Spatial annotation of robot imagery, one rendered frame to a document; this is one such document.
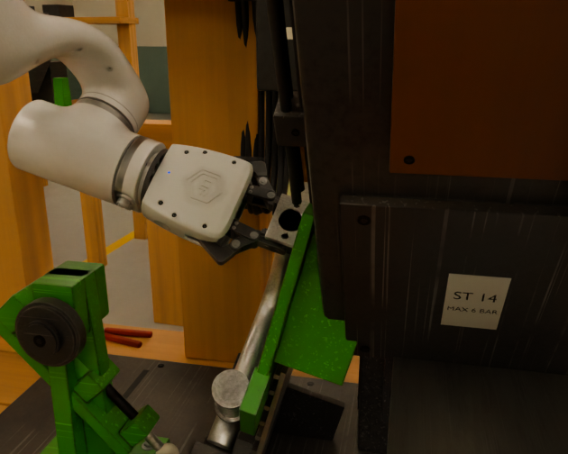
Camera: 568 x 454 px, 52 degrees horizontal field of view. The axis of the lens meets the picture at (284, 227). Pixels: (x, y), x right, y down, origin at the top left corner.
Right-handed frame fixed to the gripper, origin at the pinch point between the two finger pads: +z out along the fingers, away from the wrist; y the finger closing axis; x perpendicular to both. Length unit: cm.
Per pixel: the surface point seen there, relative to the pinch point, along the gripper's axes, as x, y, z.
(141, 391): 34.0, -19.3, -13.6
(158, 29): 815, 637, -420
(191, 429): 26.5, -22.0, -3.5
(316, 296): -8.0, -8.8, 5.8
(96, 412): 11.7, -24.7, -13.0
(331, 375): -3.1, -14.1, 9.7
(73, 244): 341, 77, -163
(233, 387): -0.1, -18.1, 1.3
